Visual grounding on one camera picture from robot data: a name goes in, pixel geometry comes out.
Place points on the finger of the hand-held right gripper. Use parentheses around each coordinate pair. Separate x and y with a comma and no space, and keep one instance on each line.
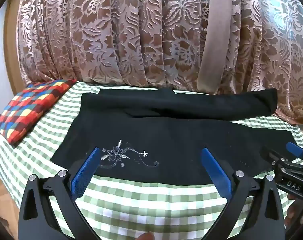
(295,150)
(274,158)

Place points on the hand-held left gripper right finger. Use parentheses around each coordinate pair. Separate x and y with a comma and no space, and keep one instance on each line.
(216,172)

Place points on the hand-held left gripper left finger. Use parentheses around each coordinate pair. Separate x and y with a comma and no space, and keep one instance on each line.
(85,171)

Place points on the black pants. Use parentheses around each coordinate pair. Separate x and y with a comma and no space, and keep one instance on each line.
(166,135)

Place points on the person's right hand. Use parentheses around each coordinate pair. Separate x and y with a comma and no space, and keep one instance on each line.
(293,215)

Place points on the person's left hand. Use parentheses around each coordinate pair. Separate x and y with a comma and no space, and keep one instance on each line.
(147,236)

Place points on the green checked bedsheet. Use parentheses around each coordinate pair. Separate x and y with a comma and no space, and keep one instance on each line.
(131,205)

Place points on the multicolour checked pillow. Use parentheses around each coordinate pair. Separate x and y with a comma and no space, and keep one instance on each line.
(31,110)

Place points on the beige curtain band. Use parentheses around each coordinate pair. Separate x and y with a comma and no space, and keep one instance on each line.
(217,42)

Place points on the brown floral curtain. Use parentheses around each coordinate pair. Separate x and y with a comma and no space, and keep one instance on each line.
(116,35)

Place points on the brown wooden frame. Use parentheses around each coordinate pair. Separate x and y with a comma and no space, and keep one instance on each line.
(12,55)

